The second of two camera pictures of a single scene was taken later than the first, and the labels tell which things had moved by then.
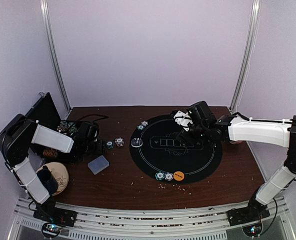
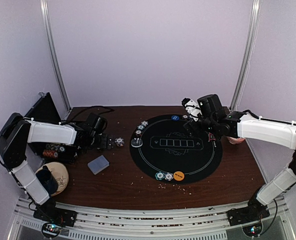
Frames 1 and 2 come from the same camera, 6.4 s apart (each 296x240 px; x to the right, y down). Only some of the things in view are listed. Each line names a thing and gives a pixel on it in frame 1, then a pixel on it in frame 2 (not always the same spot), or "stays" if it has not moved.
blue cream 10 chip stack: x=119 y=141 stays
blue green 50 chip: x=140 y=127 stays
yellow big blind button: x=178 y=176 stays
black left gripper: x=101 y=148 -> x=103 y=143
